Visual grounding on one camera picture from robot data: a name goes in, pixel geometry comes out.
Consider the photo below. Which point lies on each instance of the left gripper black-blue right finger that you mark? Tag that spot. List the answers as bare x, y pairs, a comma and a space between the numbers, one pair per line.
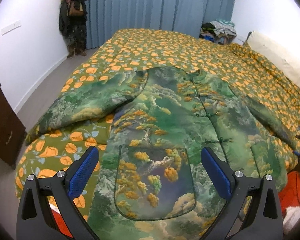
264, 217

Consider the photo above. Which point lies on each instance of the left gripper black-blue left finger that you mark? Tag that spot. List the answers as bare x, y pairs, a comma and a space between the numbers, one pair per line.
35, 219

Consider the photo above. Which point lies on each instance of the green landscape print padded jacket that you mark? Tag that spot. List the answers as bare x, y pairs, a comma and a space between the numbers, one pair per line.
151, 126

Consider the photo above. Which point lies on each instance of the orange cloth at bedside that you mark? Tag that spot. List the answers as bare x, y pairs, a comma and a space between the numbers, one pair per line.
290, 195

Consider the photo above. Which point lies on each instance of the dark brown wooden cabinet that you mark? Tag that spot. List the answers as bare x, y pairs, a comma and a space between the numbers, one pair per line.
12, 132

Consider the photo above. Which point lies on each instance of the green orange leaf pattern quilt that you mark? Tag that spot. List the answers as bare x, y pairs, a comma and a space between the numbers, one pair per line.
142, 49

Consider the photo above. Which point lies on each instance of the cream pillow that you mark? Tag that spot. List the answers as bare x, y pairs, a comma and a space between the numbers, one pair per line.
288, 64

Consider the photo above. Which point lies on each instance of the hanging dark coats and bags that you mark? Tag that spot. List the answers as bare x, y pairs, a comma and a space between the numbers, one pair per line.
73, 26

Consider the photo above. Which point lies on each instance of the blue pleated curtain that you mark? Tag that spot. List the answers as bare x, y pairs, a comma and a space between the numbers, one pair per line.
105, 17

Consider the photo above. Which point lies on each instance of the pile of clothes by wall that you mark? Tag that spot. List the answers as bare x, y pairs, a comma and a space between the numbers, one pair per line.
218, 31

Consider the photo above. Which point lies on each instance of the white wall switch plate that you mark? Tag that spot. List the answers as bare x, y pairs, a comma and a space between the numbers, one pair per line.
10, 27

